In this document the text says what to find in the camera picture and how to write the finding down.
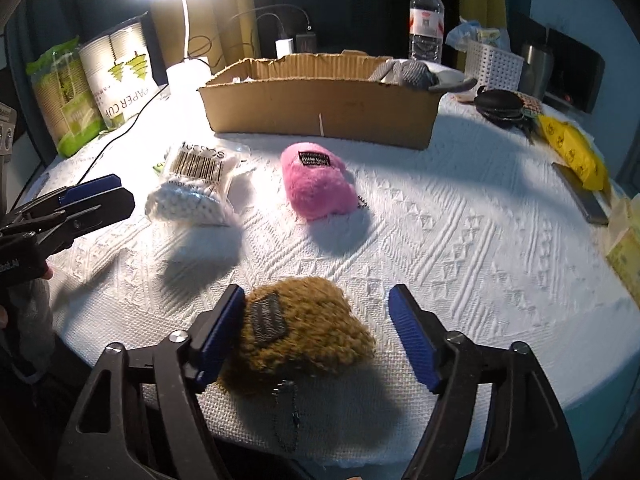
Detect cotton swab bag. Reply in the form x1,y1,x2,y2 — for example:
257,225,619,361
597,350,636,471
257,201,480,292
144,140,250,226

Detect brown plush pouch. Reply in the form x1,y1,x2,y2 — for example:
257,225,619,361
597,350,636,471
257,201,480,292
217,276,375,396

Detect pink plush pouch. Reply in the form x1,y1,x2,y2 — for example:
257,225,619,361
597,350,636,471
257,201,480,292
280,142,366,221

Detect grey dotted gloves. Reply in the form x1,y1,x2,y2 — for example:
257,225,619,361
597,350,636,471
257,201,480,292
368,58,477,93

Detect green paper cup pack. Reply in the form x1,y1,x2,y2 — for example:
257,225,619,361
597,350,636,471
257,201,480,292
25,37,105,158

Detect white paper cup pack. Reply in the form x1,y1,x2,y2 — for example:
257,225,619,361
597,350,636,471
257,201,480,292
78,18,158,130

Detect yellow tissue pack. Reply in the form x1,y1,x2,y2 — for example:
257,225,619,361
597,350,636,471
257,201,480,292
604,194,640,304

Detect white tablecloth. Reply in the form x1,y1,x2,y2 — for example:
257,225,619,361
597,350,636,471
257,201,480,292
36,96,639,470

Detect yellow curtain left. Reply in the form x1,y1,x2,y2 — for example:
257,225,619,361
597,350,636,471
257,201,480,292
150,0,262,74

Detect dark smartphone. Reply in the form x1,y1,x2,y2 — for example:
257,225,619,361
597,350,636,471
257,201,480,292
551,162,608,226

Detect white charger plug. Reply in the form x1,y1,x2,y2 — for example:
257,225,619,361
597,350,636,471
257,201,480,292
274,38,295,58

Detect black power adapter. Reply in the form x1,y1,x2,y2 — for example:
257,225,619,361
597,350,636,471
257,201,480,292
295,32,317,53

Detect brown cardboard box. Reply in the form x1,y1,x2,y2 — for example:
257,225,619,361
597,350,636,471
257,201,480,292
198,52,445,150

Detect yellow plastic bag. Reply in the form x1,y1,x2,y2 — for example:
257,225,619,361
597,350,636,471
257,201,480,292
537,115,611,193

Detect red patterned card box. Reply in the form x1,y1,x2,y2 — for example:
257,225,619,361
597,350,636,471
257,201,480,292
518,92,544,117

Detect black round zipper case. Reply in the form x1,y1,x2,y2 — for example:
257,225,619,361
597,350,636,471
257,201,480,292
473,86,524,122

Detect black monitor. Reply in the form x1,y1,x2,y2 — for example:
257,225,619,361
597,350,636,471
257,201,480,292
547,28,605,114

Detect white perforated plastic basket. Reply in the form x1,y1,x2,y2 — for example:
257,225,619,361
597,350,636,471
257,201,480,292
464,40,524,91

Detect steel tumbler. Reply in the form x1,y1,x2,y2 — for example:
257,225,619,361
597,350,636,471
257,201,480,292
518,44,553,100

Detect clear water bottle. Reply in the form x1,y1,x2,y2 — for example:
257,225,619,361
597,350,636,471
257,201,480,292
409,0,445,63

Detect black lamp cable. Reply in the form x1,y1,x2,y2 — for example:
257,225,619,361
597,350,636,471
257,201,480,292
74,81,172,189

